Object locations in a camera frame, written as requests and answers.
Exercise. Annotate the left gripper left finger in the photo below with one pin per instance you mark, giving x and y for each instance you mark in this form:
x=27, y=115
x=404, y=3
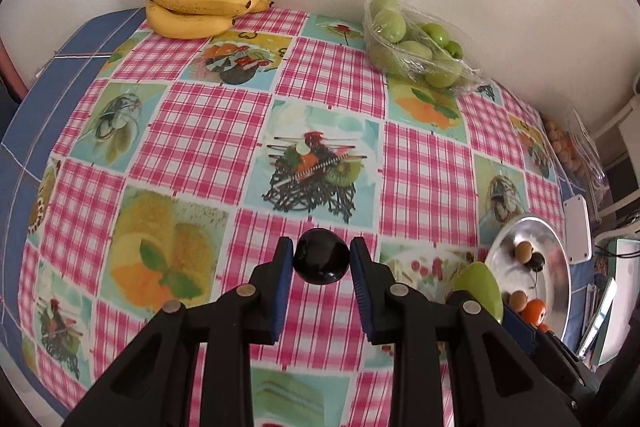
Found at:
x=151, y=381

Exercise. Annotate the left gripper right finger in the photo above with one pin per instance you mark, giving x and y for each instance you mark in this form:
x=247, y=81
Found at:
x=493, y=382

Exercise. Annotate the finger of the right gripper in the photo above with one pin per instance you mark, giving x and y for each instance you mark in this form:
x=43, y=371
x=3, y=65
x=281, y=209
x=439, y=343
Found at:
x=523, y=333

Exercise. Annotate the orange tangerine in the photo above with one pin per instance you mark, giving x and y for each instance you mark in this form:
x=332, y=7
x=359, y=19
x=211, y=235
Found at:
x=534, y=312

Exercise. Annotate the brown kiwi fruit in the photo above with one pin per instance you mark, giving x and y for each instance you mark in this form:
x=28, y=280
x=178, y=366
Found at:
x=517, y=301
x=523, y=252

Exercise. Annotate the green mango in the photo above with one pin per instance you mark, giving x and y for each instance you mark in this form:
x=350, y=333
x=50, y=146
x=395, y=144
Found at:
x=477, y=279

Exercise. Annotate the dark plum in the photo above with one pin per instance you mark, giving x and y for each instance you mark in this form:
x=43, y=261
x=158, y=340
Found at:
x=321, y=257
x=536, y=262

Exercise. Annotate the clear tray of green fruits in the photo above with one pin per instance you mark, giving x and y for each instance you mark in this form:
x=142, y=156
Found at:
x=421, y=46

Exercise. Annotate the large steel basin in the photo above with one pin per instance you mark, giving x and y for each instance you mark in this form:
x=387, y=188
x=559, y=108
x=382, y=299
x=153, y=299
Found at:
x=552, y=284

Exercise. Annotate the smartphone in clear case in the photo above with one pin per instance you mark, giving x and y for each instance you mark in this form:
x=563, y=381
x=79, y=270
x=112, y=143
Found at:
x=598, y=314

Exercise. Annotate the white plastic box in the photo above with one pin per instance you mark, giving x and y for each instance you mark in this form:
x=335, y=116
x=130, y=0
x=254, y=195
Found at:
x=578, y=241

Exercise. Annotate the green framed whiteboard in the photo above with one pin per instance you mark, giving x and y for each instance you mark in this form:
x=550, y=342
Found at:
x=624, y=267

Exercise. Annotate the clear box of nuts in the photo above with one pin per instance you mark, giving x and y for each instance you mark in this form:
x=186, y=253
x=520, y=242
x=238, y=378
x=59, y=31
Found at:
x=577, y=153

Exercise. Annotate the pink checkered tablecloth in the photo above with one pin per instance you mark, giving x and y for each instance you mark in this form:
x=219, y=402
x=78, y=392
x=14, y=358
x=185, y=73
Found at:
x=185, y=162

